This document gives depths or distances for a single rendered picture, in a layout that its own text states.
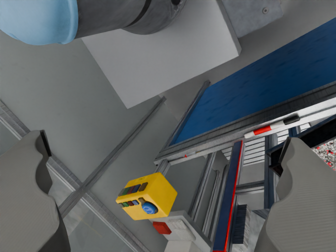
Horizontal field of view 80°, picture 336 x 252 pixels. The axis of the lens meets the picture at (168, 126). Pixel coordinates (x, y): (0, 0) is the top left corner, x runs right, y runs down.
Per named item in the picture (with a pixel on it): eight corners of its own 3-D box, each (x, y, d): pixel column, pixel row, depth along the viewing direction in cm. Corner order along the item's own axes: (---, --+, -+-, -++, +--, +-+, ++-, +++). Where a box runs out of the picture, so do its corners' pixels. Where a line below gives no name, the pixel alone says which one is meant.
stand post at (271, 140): (270, 131, 147) (274, 262, 78) (265, 121, 145) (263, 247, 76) (277, 129, 144) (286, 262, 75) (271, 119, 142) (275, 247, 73)
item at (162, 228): (160, 230, 110) (158, 234, 109) (152, 221, 107) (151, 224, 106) (172, 231, 106) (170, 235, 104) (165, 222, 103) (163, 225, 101)
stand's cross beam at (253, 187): (237, 190, 117) (236, 196, 114) (233, 185, 116) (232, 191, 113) (270, 184, 105) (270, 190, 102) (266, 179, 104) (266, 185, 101)
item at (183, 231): (183, 237, 104) (181, 241, 103) (167, 218, 100) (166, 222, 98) (197, 237, 99) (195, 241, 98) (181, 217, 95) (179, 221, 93)
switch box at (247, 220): (230, 217, 119) (224, 255, 103) (222, 206, 117) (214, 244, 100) (254, 214, 110) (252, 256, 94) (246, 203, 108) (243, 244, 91)
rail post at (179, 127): (207, 86, 147) (166, 156, 88) (204, 82, 146) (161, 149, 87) (211, 84, 145) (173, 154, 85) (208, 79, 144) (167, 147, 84)
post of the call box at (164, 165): (165, 165, 79) (152, 190, 70) (161, 160, 79) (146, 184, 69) (171, 164, 78) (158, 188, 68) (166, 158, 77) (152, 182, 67)
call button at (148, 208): (149, 210, 61) (147, 215, 60) (141, 201, 60) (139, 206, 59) (159, 209, 59) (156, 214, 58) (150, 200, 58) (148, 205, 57)
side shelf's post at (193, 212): (215, 144, 173) (185, 237, 109) (212, 140, 171) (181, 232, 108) (219, 143, 170) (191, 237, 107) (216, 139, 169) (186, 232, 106)
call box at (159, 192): (147, 196, 76) (133, 221, 68) (130, 177, 73) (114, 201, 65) (179, 189, 66) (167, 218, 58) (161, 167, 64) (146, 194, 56)
